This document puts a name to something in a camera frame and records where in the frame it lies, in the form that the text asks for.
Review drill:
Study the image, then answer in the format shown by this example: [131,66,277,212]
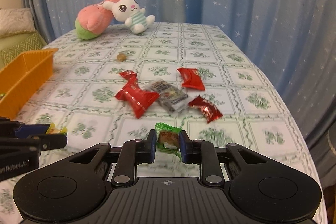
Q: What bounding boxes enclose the yellow green candy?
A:
[46,123,68,135]

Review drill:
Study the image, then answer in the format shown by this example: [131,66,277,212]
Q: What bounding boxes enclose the dark red candy packet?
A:
[188,96,223,123]

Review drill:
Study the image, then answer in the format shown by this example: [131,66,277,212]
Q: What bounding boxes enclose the large red bow-shaped packet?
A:
[115,77,159,119]

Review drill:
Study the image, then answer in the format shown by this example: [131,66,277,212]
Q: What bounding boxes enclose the clear dark snack packet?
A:
[144,79,191,115]

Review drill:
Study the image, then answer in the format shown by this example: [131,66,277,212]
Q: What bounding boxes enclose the red snack packet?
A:
[177,68,205,91]

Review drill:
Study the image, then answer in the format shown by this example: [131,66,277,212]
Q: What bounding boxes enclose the small red candy packet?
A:
[119,70,137,81]

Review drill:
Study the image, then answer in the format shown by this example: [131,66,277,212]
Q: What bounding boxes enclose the orange plastic tray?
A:
[0,48,58,119]

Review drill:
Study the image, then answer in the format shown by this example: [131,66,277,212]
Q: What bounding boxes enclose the small brown candy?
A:
[116,52,127,62]

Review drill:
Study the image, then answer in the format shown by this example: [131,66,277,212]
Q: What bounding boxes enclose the white lace cushion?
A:
[0,8,35,38]

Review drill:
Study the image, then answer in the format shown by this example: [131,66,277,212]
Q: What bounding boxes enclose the pink star plush toy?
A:
[75,0,119,40]

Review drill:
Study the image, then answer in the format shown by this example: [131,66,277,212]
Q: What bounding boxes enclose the white bunny plush toy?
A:
[102,0,155,35]

